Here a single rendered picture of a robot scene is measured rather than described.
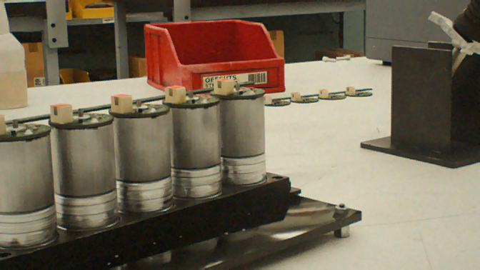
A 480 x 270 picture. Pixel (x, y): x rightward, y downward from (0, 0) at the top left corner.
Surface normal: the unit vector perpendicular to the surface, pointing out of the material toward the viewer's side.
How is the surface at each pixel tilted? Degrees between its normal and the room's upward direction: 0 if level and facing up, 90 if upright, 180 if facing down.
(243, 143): 90
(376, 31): 90
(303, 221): 0
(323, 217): 0
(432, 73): 90
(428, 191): 0
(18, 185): 90
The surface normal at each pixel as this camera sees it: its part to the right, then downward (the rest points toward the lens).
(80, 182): 0.03, 0.21
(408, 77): -0.79, 0.14
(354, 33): 0.48, 0.17
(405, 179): -0.02, -0.98
